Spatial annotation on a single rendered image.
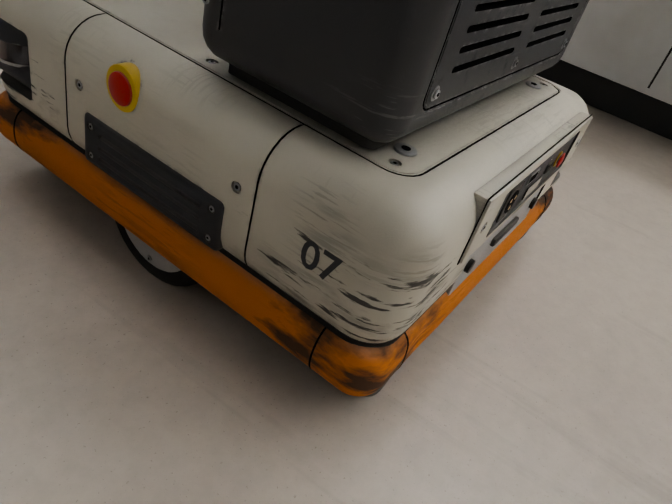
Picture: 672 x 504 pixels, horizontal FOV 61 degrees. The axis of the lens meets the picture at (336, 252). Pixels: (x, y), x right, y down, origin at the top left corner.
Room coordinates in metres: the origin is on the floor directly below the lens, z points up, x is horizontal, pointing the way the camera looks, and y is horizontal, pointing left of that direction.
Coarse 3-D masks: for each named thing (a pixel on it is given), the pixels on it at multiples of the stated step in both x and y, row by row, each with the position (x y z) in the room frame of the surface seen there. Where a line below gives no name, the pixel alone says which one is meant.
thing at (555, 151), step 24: (576, 120) 0.82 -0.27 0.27; (552, 144) 0.70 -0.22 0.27; (576, 144) 0.85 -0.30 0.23; (528, 168) 0.60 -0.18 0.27; (552, 168) 0.77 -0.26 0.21; (480, 192) 0.51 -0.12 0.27; (504, 192) 0.53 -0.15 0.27; (528, 192) 0.67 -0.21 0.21; (480, 216) 0.50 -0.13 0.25; (504, 216) 0.61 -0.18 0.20; (480, 240) 0.53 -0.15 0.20
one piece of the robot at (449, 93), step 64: (256, 0) 0.53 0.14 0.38; (320, 0) 0.50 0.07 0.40; (384, 0) 0.47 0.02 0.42; (448, 0) 0.48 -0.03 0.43; (512, 0) 0.65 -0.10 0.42; (576, 0) 0.85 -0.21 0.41; (256, 64) 0.53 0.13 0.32; (320, 64) 0.49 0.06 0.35; (384, 64) 0.47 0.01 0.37; (448, 64) 0.52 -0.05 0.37; (512, 64) 0.69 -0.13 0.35; (384, 128) 0.47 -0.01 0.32
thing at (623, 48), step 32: (608, 0) 1.92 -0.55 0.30; (640, 0) 1.89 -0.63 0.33; (576, 32) 1.94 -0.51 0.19; (608, 32) 1.91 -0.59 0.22; (640, 32) 1.88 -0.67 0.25; (576, 64) 1.92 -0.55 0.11; (608, 64) 1.89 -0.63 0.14; (640, 64) 1.86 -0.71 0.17; (608, 96) 1.90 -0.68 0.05; (640, 96) 1.86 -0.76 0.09
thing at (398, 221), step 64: (0, 0) 0.66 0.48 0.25; (64, 0) 0.65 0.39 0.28; (128, 0) 0.71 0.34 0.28; (192, 0) 0.79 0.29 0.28; (0, 64) 0.67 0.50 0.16; (64, 64) 0.59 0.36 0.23; (128, 64) 0.56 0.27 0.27; (192, 64) 0.57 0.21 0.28; (0, 128) 0.65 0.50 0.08; (64, 128) 0.60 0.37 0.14; (128, 128) 0.54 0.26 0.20; (192, 128) 0.51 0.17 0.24; (256, 128) 0.49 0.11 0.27; (320, 128) 0.52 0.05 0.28; (448, 128) 0.62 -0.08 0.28; (512, 128) 0.68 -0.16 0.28; (128, 192) 0.55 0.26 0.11; (192, 192) 0.49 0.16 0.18; (256, 192) 0.47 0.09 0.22; (320, 192) 0.44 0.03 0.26; (384, 192) 0.44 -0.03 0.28; (448, 192) 0.48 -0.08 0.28; (192, 256) 0.49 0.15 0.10; (256, 256) 0.46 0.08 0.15; (320, 256) 0.43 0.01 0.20; (384, 256) 0.40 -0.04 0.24; (448, 256) 0.45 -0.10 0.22; (256, 320) 0.44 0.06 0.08; (320, 320) 0.42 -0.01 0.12; (384, 320) 0.40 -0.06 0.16
